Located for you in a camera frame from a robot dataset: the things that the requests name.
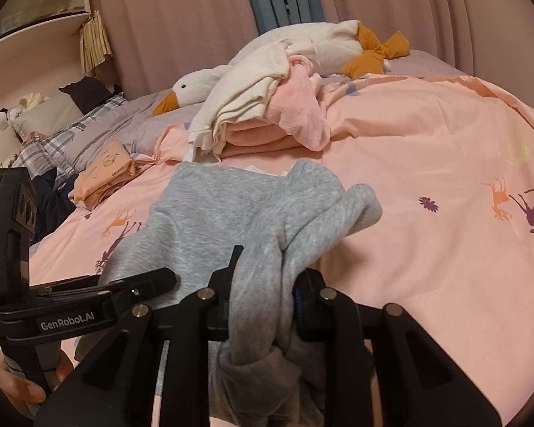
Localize navy crumpled garment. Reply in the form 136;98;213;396
31;167;78;245

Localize pink folded garment pile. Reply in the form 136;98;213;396
221;55;331;157

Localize person's left hand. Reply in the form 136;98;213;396
0;348;75;418

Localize dark brown cushion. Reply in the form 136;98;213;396
58;76;122;115

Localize plaid pillow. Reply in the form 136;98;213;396
12;94;126;190

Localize grey lilac blanket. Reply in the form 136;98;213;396
63;90;201;173

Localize white goose plush toy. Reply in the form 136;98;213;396
152;20;410;116

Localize grey New York sweatshirt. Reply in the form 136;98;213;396
101;159;382;426

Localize orange printed folded garment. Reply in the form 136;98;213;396
69;140;137;210

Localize pink printed duvet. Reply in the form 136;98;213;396
30;76;534;421

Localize beige pillow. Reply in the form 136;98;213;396
11;94;84;140

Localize white folded garment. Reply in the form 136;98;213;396
184;39;316;162

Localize small plush toys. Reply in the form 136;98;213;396
0;93;49;135

